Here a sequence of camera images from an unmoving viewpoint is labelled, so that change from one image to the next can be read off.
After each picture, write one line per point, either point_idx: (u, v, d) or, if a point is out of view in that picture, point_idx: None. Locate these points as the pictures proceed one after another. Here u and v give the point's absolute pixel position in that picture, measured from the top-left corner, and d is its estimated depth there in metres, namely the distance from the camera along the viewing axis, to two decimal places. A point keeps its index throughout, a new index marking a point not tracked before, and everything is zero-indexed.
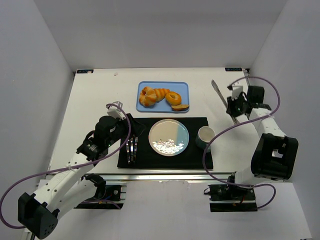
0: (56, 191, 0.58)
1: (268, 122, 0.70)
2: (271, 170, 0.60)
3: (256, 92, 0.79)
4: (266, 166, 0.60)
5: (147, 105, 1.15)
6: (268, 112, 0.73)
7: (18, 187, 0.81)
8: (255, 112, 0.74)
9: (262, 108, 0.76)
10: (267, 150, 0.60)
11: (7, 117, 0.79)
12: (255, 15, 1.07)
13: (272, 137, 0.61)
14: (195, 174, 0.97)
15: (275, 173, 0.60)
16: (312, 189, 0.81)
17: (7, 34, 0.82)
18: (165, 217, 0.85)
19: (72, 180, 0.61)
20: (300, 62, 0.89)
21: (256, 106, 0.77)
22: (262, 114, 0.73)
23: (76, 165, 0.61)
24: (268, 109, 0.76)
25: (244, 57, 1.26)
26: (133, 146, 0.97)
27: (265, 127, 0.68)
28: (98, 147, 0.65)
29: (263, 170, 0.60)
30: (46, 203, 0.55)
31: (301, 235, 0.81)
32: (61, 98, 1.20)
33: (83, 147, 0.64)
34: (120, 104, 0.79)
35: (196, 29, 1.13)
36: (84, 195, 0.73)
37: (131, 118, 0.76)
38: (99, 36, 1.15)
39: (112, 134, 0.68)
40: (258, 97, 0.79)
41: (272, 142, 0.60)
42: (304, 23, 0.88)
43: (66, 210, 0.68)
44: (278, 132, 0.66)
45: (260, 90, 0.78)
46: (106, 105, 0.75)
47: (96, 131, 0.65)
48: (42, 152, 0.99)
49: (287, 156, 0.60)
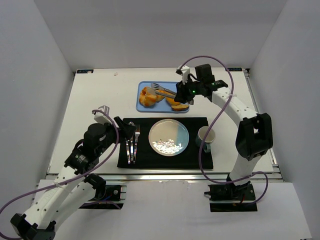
0: (45, 210, 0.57)
1: (237, 104, 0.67)
2: (258, 147, 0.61)
3: (206, 72, 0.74)
4: (252, 146, 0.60)
5: (147, 105, 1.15)
6: (229, 91, 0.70)
7: (17, 187, 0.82)
8: (217, 96, 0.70)
9: (220, 87, 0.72)
10: (248, 133, 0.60)
11: (7, 118, 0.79)
12: (256, 14, 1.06)
13: (248, 122, 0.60)
14: (195, 174, 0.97)
15: (262, 147, 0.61)
16: (312, 189, 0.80)
17: (7, 34, 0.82)
18: (165, 217, 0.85)
19: (62, 196, 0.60)
20: (300, 62, 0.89)
21: (214, 87, 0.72)
22: (225, 95, 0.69)
23: (64, 181, 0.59)
24: (225, 85, 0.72)
25: (245, 57, 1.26)
26: (133, 146, 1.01)
27: (237, 111, 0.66)
28: (87, 157, 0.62)
29: (251, 150, 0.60)
30: (36, 224, 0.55)
31: (301, 235, 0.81)
32: (61, 98, 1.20)
33: (71, 159, 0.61)
34: (106, 109, 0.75)
35: (196, 29, 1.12)
36: (82, 200, 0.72)
37: (120, 121, 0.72)
38: (99, 36, 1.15)
39: (103, 142, 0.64)
40: (210, 77, 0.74)
41: (249, 123, 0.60)
42: (304, 22, 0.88)
43: (64, 218, 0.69)
44: (250, 112, 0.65)
45: (208, 68, 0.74)
46: (92, 111, 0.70)
47: (85, 140, 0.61)
48: (43, 152, 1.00)
49: (265, 131, 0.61)
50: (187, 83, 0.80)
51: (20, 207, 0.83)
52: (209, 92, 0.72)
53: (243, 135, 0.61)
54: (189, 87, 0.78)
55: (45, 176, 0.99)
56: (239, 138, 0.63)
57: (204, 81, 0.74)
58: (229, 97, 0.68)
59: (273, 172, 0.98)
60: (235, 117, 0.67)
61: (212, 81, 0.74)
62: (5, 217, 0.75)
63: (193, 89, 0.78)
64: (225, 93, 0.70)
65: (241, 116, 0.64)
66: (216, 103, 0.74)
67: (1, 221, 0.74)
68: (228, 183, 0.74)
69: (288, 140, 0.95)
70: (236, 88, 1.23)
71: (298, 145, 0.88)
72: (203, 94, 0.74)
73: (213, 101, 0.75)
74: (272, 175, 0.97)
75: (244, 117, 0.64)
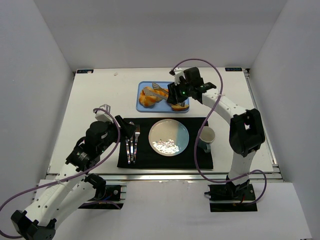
0: (46, 207, 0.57)
1: (226, 103, 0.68)
2: (251, 141, 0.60)
3: (195, 76, 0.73)
4: (246, 141, 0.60)
5: (147, 105, 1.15)
6: (218, 92, 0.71)
7: (17, 187, 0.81)
8: (207, 97, 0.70)
9: (209, 89, 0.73)
10: (239, 128, 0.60)
11: (7, 118, 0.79)
12: (256, 15, 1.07)
13: (238, 118, 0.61)
14: (194, 174, 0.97)
15: (256, 141, 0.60)
16: (312, 189, 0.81)
17: (7, 33, 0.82)
18: (166, 217, 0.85)
19: (63, 193, 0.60)
20: (300, 62, 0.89)
21: (203, 89, 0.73)
22: (214, 96, 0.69)
23: (65, 178, 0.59)
24: (214, 86, 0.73)
25: (244, 57, 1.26)
26: (133, 146, 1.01)
27: (226, 109, 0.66)
28: (89, 154, 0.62)
29: (245, 145, 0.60)
30: (37, 221, 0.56)
31: (301, 236, 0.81)
32: (61, 98, 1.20)
33: (72, 156, 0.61)
34: (108, 108, 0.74)
35: (196, 29, 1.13)
36: (82, 200, 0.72)
37: (120, 119, 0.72)
38: (99, 36, 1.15)
39: (104, 140, 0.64)
40: (199, 80, 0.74)
41: (239, 119, 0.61)
42: (304, 23, 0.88)
43: (65, 217, 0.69)
44: (239, 109, 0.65)
45: (196, 72, 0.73)
46: (94, 109, 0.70)
47: (87, 137, 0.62)
48: (43, 152, 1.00)
49: (257, 125, 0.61)
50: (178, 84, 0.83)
51: (20, 207, 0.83)
52: (199, 94, 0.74)
53: (235, 132, 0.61)
54: (180, 88, 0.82)
55: (45, 176, 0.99)
56: (232, 135, 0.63)
57: (192, 84, 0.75)
58: (218, 97, 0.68)
59: (273, 172, 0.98)
60: (226, 115, 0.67)
61: (201, 83, 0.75)
62: (4, 217, 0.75)
63: (183, 91, 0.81)
64: (214, 94, 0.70)
65: (231, 113, 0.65)
66: (206, 104, 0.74)
67: (1, 220, 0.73)
68: (227, 182, 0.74)
69: (288, 140, 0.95)
70: (236, 88, 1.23)
71: (299, 145, 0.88)
72: (194, 97, 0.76)
73: (204, 103, 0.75)
74: (272, 175, 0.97)
75: (234, 114, 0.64)
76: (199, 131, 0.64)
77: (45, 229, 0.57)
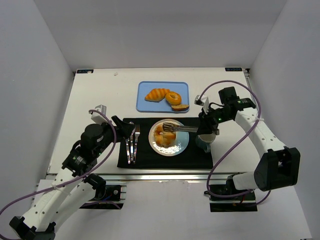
0: (44, 213, 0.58)
1: (263, 132, 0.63)
2: (279, 183, 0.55)
3: (230, 93, 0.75)
4: (273, 181, 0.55)
5: (149, 100, 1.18)
6: (255, 114, 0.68)
7: (17, 189, 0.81)
8: (242, 116, 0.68)
9: (246, 107, 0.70)
10: (273, 166, 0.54)
11: (7, 118, 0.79)
12: (256, 15, 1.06)
13: (274, 155, 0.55)
14: (195, 174, 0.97)
15: (284, 184, 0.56)
16: (312, 189, 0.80)
17: (7, 33, 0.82)
18: (165, 217, 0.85)
19: (60, 197, 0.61)
20: (301, 62, 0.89)
21: (240, 105, 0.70)
22: (251, 118, 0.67)
23: (62, 183, 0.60)
24: (253, 105, 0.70)
25: (245, 57, 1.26)
26: (133, 146, 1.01)
27: (262, 139, 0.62)
28: (85, 158, 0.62)
29: (271, 185, 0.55)
30: (35, 227, 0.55)
31: (301, 235, 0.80)
32: (61, 98, 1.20)
33: (68, 160, 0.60)
34: (103, 109, 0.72)
35: (196, 29, 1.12)
36: (82, 201, 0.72)
37: (117, 120, 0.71)
38: (99, 36, 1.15)
39: (101, 143, 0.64)
40: (235, 98, 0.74)
41: (275, 156, 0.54)
42: (304, 22, 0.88)
43: (65, 219, 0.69)
44: (276, 142, 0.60)
45: (232, 90, 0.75)
46: (89, 111, 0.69)
47: (83, 141, 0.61)
48: (43, 152, 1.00)
49: (291, 167, 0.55)
50: (209, 112, 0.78)
51: (20, 207, 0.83)
52: (234, 110, 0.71)
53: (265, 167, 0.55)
54: (214, 115, 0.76)
55: (45, 176, 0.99)
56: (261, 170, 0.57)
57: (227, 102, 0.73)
58: (256, 121, 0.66)
59: None
60: (259, 145, 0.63)
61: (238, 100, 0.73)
62: (4, 217, 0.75)
63: (219, 117, 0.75)
64: (251, 115, 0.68)
65: (266, 146, 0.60)
66: (239, 123, 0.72)
67: (2, 220, 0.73)
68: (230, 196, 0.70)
69: (289, 140, 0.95)
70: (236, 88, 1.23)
71: (299, 145, 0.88)
72: (229, 114, 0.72)
73: (236, 120, 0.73)
74: None
75: (269, 147, 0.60)
76: (230, 149, 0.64)
77: (44, 233, 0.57)
